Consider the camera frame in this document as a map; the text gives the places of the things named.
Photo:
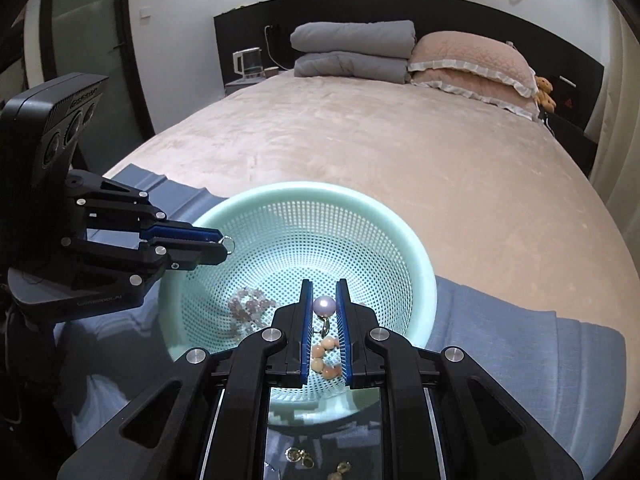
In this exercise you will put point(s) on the bed with pink sheet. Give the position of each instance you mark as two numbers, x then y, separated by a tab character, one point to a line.
375	150

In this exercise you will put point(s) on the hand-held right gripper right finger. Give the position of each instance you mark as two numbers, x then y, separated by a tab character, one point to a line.
343	332

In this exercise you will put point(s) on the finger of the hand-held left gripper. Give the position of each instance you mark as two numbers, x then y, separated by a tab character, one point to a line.
180	233
195	255

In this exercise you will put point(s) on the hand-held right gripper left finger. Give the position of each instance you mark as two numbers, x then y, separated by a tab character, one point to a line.
304	332

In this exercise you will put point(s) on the pink frilled pillow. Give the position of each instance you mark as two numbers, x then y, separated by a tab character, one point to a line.
465	52
480	92

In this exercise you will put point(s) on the black headboard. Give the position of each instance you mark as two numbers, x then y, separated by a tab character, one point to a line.
350	10

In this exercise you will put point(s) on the white wall switch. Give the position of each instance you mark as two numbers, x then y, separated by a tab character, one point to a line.
144	14

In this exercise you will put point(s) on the small cup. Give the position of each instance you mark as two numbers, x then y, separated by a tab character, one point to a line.
270	71

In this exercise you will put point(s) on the frosted glass door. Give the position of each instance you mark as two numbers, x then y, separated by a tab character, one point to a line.
90	35

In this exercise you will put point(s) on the glass electric kettle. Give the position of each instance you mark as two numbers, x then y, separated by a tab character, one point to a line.
247	62

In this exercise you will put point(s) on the pearl earring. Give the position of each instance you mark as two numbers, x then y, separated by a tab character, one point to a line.
324	306

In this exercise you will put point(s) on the grey nightstand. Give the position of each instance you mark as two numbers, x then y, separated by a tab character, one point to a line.
242	86

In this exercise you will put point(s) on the blue cloth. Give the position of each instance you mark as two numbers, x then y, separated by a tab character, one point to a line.
500	325

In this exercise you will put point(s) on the folded grey quilt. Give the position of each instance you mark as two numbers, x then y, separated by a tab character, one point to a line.
345	67
350	35

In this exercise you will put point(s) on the green plastic basket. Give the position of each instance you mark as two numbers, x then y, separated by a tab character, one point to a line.
310	210

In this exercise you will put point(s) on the black nightstand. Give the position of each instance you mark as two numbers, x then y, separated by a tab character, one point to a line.
570	142

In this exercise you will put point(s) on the brown teddy bear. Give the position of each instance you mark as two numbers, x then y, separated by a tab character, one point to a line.
545	92

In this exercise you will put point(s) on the gold earring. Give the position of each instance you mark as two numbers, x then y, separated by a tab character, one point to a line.
295	456
340	470

